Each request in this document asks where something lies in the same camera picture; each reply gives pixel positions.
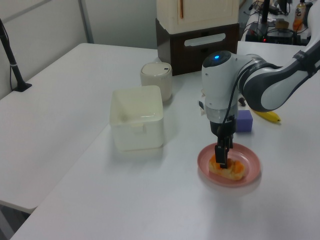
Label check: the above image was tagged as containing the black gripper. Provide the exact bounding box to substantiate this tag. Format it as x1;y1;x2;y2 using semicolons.
209;116;237;169

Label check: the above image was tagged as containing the orange glazed bread loaf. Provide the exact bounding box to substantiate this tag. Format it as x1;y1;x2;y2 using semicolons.
208;154;245;181

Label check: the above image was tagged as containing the pink round plate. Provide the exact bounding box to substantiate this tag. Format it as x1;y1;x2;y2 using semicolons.
196;142;262;189

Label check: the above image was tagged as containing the blue foam cube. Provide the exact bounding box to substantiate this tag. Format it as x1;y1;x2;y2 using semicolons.
235;109;254;133

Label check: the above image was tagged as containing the yellow banana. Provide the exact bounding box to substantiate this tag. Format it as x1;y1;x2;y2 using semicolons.
251;110;282;124

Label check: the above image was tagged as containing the cream plastic storage bin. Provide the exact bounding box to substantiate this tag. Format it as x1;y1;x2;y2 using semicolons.
109;85;165;153

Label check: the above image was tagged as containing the cream lidded trash can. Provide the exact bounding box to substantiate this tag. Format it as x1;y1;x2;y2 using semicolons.
139;61;174;103

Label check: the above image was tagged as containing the black electronics box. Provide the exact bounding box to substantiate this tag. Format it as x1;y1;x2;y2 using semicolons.
244;21;310;46

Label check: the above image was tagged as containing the small brown box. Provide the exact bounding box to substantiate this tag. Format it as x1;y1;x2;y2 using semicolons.
274;18;290;30

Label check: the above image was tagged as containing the cream box with lid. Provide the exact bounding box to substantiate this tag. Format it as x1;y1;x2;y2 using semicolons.
156;0;240;34

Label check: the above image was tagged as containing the black monitor stand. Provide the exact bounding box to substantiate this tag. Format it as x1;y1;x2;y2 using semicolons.
259;0;271;25

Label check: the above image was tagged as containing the orange drink bottle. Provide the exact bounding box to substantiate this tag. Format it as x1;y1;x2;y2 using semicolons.
291;0;309;33

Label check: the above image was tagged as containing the black pole with base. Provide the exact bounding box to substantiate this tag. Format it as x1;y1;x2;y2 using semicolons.
0;17;33;93

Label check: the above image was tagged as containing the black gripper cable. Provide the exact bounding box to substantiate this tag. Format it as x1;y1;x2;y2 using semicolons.
221;65;247;125

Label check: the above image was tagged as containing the white drawer handle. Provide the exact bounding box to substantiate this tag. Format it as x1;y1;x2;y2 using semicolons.
183;33;225;48

